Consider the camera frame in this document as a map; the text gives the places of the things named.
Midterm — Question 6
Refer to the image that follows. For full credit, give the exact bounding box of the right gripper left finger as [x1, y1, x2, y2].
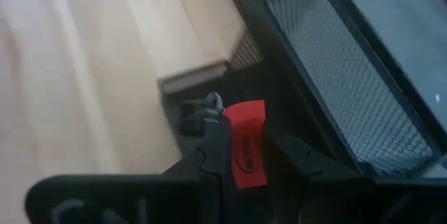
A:
[163, 114, 234, 224]

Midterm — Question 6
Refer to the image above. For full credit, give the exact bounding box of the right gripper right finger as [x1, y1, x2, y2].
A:
[267, 129, 378, 224]

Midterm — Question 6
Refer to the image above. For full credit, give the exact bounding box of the black mesh desk organizer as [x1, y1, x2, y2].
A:
[156, 0, 447, 183]

